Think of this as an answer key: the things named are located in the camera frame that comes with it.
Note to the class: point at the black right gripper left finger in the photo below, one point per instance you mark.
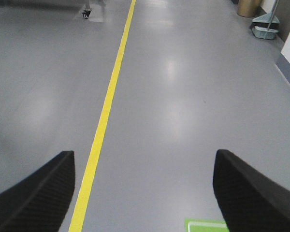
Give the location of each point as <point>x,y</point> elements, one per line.
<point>39,203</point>

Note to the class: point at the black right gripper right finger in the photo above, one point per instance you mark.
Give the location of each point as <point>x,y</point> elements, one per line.
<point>249,201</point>

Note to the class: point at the green floor sign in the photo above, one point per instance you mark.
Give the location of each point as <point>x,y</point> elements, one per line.
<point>196,225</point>

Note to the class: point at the teal dustpan with broom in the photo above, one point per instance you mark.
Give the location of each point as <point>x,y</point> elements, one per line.
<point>266,26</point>

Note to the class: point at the caster wheel on leg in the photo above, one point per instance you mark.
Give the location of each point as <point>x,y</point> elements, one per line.
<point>87,10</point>

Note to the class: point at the beige cylindrical pillar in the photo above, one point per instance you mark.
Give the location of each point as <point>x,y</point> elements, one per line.
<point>248,8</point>

